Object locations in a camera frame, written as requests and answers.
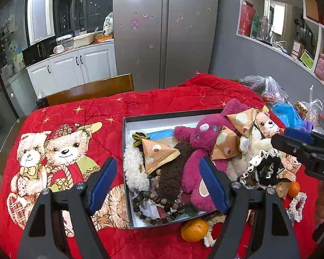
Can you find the silver double-door refrigerator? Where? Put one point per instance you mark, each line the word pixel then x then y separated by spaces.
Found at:
pixel 164 45

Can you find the orange food packet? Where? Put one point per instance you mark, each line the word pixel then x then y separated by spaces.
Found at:
pixel 105 38

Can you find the cream lace scrunchie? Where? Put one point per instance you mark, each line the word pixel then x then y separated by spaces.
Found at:
pixel 209 238

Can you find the cartoon figure fridge sticker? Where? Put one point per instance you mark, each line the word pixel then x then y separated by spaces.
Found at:
pixel 135 24

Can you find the clear bag of dark food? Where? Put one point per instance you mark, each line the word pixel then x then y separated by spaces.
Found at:
pixel 270 90

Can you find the triangular tan snack packet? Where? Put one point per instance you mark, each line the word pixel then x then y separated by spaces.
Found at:
pixel 241 121
pixel 156 153
pixel 226 145

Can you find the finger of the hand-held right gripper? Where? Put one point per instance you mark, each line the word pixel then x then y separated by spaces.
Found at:
pixel 297 134
pixel 289 145

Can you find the white fluffy plush toy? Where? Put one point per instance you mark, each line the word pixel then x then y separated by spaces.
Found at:
pixel 133 167

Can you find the blue plastic packet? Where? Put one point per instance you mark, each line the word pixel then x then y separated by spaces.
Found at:
pixel 286 114

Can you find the pink bag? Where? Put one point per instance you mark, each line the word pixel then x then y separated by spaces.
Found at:
pixel 322 67

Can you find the brown cardboard box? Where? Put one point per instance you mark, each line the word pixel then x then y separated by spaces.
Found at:
pixel 311 8

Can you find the glass sliding door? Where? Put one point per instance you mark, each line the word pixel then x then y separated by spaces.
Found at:
pixel 8 45

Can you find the white mug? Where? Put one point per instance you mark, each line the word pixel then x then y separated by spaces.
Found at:
pixel 58 49

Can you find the purple soft item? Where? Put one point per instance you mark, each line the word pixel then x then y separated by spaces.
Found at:
pixel 307 126

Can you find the dark glass window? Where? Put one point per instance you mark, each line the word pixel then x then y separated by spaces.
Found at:
pixel 81 5

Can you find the white kitchen cabinet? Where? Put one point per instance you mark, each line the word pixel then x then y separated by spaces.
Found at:
pixel 97 62

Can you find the cream plastic basin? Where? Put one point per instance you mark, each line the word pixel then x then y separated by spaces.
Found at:
pixel 83 40

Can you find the mandarin orange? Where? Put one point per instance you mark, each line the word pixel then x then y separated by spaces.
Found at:
pixel 294 189
pixel 194 230

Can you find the clear glass vase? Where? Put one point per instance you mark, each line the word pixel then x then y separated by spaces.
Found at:
pixel 265 29

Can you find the red gift box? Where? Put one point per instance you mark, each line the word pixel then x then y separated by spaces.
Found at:
pixel 246 19

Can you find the black cardboard box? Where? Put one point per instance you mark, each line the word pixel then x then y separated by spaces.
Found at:
pixel 140 124

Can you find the brown curly plush toy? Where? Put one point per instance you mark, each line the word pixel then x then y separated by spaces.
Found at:
pixel 172 172

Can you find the black microwave oven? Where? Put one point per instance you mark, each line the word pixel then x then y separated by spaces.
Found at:
pixel 35 52

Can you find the pink plush bear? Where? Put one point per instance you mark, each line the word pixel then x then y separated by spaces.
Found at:
pixel 199 145

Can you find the blue paper sheet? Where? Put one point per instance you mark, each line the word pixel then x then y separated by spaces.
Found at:
pixel 162 134

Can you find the red bear-print blanket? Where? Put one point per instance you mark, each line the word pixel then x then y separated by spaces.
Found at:
pixel 97 113

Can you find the printed plastic bag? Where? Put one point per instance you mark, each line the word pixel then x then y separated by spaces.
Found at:
pixel 108 24

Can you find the black white lace scrunchie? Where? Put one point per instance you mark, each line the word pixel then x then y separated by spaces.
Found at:
pixel 267 167

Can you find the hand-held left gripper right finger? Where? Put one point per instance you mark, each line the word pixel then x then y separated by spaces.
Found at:
pixel 209 180

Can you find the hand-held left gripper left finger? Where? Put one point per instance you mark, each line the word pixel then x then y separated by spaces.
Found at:
pixel 104 186

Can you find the green box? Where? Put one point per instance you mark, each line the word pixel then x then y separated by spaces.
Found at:
pixel 255 27

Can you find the clear bag of snacks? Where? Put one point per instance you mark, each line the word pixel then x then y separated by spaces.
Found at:
pixel 311 110

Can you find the cream plush dog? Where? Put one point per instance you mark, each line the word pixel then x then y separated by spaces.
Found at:
pixel 259 145

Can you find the green card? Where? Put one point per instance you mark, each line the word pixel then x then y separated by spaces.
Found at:
pixel 307 60

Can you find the small tan bear plush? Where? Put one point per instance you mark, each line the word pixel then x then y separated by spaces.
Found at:
pixel 268 125

